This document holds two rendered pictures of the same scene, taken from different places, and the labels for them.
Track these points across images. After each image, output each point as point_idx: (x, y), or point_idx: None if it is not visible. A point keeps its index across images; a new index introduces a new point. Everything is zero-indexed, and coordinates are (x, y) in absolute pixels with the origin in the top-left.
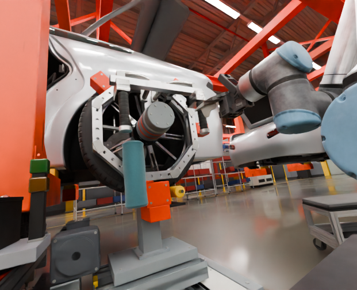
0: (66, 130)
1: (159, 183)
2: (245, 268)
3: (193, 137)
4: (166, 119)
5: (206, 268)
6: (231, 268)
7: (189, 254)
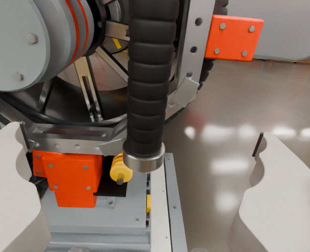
0: None
1: (72, 163)
2: (222, 244)
3: (185, 69)
4: (11, 59)
5: (148, 250)
6: (206, 231)
7: (132, 230)
